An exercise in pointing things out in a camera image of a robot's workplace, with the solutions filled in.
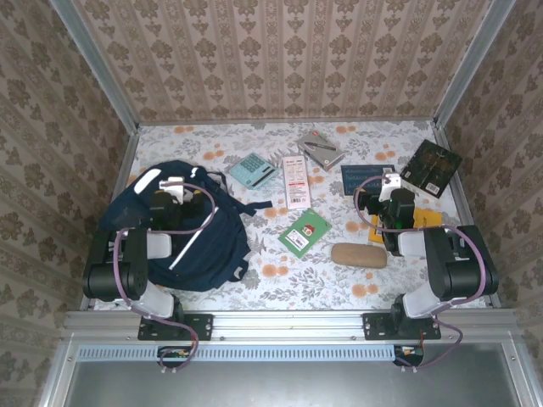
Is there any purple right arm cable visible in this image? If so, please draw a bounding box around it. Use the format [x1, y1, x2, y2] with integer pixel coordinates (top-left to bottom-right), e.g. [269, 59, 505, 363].
[354, 176, 489, 374]

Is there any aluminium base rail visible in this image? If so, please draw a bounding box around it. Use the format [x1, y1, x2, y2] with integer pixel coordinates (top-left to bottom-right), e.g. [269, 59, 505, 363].
[63, 308, 525, 341]

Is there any green notebook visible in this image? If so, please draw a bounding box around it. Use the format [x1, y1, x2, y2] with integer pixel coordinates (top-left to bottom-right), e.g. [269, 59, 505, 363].
[277, 208, 333, 259]

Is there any brown glasses case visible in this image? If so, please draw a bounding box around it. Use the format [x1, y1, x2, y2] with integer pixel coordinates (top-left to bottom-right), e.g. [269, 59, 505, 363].
[330, 242, 388, 270]

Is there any black book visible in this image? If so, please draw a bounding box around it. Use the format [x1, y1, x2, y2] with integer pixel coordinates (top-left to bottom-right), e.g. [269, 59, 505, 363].
[400, 139, 463, 199]

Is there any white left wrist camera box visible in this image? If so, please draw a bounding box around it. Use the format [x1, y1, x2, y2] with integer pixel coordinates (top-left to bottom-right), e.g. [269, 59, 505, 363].
[159, 177, 187, 204]

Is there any white red stationery pack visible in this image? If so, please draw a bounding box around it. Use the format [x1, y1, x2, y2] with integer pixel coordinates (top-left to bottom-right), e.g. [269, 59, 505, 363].
[282, 155, 312, 211]

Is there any floral tablecloth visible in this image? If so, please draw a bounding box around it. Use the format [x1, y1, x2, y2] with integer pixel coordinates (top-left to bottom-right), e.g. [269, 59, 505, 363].
[91, 120, 489, 310]

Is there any aluminium frame post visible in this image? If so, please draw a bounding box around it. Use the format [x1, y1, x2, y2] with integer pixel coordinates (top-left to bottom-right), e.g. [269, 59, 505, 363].
[432, 0, 518, 128]
[49, 0, 141, 132]

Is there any blue notebook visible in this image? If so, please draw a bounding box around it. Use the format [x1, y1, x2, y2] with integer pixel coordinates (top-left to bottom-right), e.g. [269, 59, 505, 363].
[340, 164, 398, 198]

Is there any slotted grey cable duct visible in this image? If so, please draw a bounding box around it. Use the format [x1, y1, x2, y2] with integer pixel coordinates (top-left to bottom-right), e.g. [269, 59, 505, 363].
[78, 343, 402, 362]

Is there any teal calculator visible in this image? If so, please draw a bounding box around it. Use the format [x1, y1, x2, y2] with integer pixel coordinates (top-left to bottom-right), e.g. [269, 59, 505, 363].
[228, 152, 280, 190]

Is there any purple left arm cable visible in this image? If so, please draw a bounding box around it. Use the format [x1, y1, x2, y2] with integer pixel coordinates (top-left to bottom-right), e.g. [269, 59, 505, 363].
[112, 181, 220, 376]

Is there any grey pen box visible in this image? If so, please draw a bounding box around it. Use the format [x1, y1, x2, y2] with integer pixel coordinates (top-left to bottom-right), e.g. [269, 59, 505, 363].
[295, 130, 344, 172]

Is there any yellow booklet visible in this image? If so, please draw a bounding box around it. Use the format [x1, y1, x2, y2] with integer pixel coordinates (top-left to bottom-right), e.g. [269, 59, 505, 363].
[367, 207, 443, 244]

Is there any navy blue backpack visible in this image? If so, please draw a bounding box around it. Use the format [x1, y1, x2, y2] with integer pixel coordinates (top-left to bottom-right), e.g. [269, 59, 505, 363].
[98, 159, 273, 293]

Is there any grey metal sheet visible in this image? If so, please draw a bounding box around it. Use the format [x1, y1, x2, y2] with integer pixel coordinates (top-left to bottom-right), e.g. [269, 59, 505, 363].
[63, 343, 523, 407]

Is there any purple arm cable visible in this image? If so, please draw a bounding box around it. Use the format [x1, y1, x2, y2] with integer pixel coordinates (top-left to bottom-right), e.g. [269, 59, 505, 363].
[354, 176, 489, 374]
[112, 181, 220, 376]

